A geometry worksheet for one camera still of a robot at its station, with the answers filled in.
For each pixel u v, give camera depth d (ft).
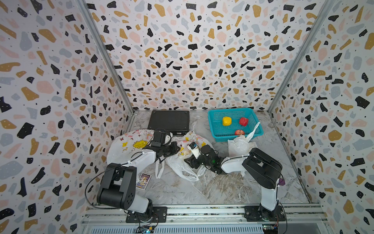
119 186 1.42
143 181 2.74
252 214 2.43
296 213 2.51
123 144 2.95
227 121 3.59
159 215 2.40
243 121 3.58
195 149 2.63
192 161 2.64
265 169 1.69
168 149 2.56
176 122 3.56
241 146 2.74
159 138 2.35
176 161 2.74
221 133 3.52
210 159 2.39
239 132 3.38
